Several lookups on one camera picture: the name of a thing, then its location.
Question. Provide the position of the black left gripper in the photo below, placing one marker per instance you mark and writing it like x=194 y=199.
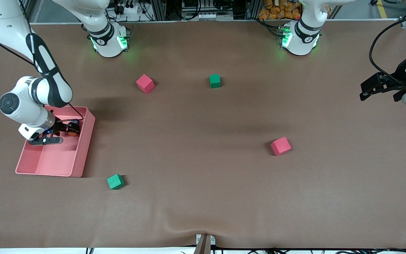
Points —
x=399 y=79

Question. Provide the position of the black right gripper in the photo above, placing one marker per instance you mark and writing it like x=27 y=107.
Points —
x=60 y=126

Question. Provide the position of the yellow mushroom push button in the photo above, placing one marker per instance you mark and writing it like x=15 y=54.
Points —
x=73 y=133

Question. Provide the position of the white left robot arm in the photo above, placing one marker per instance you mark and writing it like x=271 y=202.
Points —
x=303 y=38

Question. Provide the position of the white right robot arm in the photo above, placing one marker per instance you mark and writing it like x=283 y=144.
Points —
x=23 y=106

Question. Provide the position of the pink plastic bin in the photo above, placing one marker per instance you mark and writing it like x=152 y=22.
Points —
x=55 y=158

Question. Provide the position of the green cube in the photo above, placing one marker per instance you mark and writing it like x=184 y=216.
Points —
x=115 y=182
x=215 y=81

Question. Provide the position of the pink cube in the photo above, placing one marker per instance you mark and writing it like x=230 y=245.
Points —
x=281 y=146
x=145 y=84

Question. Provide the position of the orange snack packets pile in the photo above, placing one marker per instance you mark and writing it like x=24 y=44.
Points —
x=280 y=14

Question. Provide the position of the white power strip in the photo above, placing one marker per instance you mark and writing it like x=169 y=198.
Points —
x=132 y=8

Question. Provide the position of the brown table mat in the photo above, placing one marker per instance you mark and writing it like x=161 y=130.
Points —
x=203 y=197

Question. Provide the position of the white connector strip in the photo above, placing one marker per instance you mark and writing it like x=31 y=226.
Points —
x=210 y=16

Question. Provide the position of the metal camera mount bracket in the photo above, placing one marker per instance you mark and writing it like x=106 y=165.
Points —
x=204 y=245

